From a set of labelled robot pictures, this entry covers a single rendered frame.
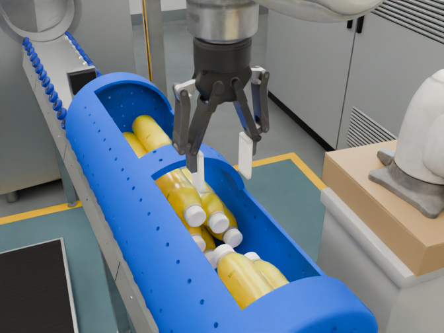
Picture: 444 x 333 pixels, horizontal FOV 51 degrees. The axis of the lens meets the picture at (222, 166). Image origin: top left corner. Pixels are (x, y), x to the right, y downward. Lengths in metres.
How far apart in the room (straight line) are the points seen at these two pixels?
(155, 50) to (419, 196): 1.22
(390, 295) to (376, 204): 0.20
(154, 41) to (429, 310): 1.34
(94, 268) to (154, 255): 1.67
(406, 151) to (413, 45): 1.42
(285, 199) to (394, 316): 1.72
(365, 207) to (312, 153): 2.14
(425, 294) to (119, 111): 0.89
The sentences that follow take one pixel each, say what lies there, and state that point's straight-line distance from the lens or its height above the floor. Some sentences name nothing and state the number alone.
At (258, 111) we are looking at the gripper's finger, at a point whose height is 1.40.
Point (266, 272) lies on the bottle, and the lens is 0.80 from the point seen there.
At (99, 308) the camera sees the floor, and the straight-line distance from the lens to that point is 2.26.
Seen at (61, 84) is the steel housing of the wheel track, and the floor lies 0.93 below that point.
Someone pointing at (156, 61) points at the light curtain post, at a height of 1.01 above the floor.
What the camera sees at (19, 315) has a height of 0.15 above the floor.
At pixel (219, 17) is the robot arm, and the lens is 0.56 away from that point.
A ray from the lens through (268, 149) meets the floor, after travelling 3.22.
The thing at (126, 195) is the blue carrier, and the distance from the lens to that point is 0.88.
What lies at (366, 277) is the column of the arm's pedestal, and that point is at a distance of 1.17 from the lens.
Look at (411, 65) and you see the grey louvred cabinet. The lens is 2.45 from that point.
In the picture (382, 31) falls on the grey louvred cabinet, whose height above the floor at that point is 0.95.
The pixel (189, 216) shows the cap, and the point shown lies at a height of 1.15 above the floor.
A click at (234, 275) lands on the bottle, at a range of 0.75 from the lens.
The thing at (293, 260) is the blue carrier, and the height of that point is 1.08.
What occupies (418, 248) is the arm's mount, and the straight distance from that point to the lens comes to 1.00.
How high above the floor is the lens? 1.71
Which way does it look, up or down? 34 degrees down
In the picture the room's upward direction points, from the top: straight up
